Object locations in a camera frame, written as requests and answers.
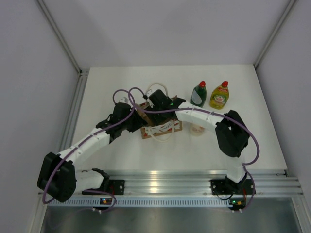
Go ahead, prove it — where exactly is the watermelon print canvas bag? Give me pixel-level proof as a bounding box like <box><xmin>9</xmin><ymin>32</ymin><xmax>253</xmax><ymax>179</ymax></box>
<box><xmin>137</xmin><ymin>109</ymin><xmax>183</xmax><ymax>142</ymax></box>

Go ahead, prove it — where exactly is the green dish soap bottle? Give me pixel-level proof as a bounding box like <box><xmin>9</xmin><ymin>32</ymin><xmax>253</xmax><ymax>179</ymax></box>
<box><xmin>190</xmin><ymin>81</ymin><xmax>207</xmax><ymax>107</ymax></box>

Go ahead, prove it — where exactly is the white pump lotion bottle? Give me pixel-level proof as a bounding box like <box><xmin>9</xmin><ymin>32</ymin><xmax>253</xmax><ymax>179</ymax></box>
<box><xmin>190</xmin><ymin>124</ymin><xmax>205</xmax><ymax>136</ymax></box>

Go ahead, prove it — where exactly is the yellow dish soap bottle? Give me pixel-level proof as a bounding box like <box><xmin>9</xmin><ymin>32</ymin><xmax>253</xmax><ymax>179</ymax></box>
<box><xmin>209</xmin><ymin>81</ymin><xmax>229</xmax><ymax>110</ymax></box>

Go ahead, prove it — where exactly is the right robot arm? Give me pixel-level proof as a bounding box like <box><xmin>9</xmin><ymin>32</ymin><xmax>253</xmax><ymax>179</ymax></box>
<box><xmin>143</xmin><ymin>89</ymin><xmax>249</xmax><ymax>194</ymax></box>

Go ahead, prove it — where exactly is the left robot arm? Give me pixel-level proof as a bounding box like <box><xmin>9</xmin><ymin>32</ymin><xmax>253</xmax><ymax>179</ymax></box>
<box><xmin>37</xmin><ymin>103</ymin><xmax>147</xmax><ymax>204</ymax></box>

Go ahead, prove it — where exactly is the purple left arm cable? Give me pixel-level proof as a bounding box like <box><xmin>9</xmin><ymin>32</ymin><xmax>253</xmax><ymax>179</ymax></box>
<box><xmin>42</xmin><ymin>88</ymin><xmax>137</xmax><ymax>204</ymax></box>

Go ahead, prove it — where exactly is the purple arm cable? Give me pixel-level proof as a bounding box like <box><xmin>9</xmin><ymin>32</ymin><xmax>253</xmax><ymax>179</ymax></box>
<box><xmin>42</xmin><ymin>88</ymin><xmax>137</xmax><ymax>204</ymax></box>
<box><xmin>128</xmin><ymin>87</ymin><xmax>261</xmax><ymax>166</ymax></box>

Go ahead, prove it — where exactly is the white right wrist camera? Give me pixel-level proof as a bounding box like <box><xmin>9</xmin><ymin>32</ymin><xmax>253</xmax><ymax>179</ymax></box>
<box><xmin>143</xmin><ymin>89</ymin><xmax>154</xmax><ymax>108</ymax></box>

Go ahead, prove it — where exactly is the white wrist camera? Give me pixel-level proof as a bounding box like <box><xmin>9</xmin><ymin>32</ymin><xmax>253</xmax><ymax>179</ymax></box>
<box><xmin>143</xmin><ymin>89</ymin><xmax>154</xmax><ymax>108</ymax></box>
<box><xmin>119</xmin><ymin>97</ymin><xmax>129</xmax><ymax>104</ymax></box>

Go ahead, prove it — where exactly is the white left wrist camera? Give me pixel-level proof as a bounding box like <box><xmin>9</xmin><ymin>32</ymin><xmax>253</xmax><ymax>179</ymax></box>
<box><xmin>119</xmin><ymin>97</ymin><xmax>129</xmax><ymax>104</ymax></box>

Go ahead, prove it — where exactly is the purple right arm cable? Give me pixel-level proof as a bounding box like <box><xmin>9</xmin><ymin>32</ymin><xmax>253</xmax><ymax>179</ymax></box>
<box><xmin>128</xmin><ymin>87</ymin><xmax>261</xmax><ymax>166</ymax></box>

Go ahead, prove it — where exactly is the aluminium mounting rail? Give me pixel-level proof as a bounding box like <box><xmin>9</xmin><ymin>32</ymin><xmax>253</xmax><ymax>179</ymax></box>
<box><xmin>107</xmin><ymin>170</ymin><xmax>303</xmax><ymax>197</ymax></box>

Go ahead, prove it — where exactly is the white slotted cable duct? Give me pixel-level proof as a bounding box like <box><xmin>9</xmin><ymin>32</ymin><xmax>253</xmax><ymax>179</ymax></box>
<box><xmin>64</xmin><ymin>198</ymin><xmax>232</xmax><ymax>207</ymax></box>

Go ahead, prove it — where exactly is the aluminium frame post left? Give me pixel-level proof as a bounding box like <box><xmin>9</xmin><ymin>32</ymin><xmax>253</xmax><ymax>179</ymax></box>
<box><xmin>35</xmin><ymin>0</ymin><xmax>81</xmax><ymax>75</ymax></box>

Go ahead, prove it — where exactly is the aluminium frame post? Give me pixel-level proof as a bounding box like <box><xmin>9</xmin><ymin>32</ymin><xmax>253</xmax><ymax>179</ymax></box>
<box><xmin>253</xmin><ymin>0</ymin><xmax>299</xmax><ymax>70</ymax></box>
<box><xmin>35</xmin><ymin>0</ymin><xmax>81</xmax><ymax>75</ymax></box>

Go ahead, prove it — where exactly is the aluminium frame post right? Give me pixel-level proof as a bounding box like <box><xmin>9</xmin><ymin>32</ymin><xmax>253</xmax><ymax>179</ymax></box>
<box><xmin>253</xmin><ymin>0</ymin><xmax>299</xmax><ymax>70</ymax></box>

